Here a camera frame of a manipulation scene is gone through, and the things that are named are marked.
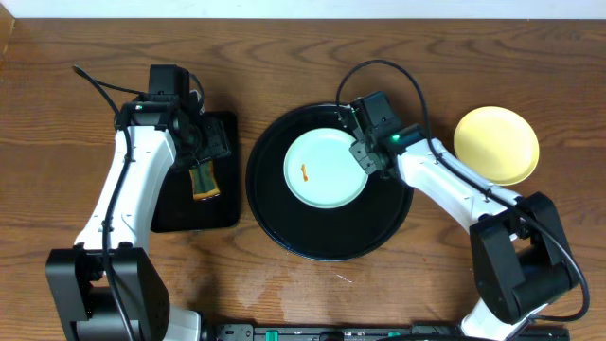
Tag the yellow plastic plate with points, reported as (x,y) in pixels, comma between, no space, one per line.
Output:
(498,144)

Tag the round black tray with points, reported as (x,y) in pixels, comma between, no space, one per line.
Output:
(337,234)

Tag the rectangular black tray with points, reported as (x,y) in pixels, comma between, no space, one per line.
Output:
(177,210)

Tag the mint green plate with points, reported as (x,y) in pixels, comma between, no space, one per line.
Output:
(320,171)

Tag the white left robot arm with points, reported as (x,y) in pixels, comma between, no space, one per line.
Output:
(174,169)

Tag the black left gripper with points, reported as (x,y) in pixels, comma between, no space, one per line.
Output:
(211,143)

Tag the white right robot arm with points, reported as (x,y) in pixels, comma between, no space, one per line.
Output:
(521,258)

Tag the yellow green sponge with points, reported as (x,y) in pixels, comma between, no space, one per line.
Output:
(203,182)

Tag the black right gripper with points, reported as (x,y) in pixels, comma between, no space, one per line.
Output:
(356,151)

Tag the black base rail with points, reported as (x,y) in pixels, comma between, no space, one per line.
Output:
(247,332)

